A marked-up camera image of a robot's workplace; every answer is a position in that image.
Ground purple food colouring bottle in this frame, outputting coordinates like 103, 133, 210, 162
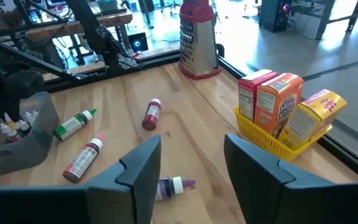
154, 175, 197, 202

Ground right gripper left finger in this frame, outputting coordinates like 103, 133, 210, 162
85, 134, 162, 224

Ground yellow plastic basket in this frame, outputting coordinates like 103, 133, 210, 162
233, 106, 334, 163

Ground grey metal table legs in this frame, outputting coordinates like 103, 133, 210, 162
290, 0, 358, 40

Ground black aluminium table frame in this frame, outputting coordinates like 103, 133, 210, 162
0, 30, 358, 181

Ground black computer tower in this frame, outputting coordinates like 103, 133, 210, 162
259, 0, 291, 34

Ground grey translucent plastic bin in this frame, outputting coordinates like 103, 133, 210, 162
0, 91, 60, 177

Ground red Froot Loops cereal box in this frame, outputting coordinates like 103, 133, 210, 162
237, 68, 280, 121

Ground wooden background table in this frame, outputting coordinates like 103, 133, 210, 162
25, 11, 134, 43

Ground yellow Corn Pops cereal box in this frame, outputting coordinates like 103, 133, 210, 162
277, 89, 348, 150

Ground green food colouring bottle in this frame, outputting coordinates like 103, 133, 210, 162
52, 108, 98, 142

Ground metal box grater red handle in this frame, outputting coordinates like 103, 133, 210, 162
178, 0, 222, 80

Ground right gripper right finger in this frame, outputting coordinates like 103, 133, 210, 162
224, 133, 347, 224

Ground black computer with blue lights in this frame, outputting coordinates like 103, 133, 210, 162
128, 32, 149, 53

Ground orange Mini Wheats cereal box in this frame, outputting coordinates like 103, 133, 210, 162
253, 72, 305, 139

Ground yellow dropper bottle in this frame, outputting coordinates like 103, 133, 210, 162
4, 113, 21, 131

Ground red food colouring bottle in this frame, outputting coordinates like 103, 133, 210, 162
141, 97, 162, 132
62, 134, 105, 184

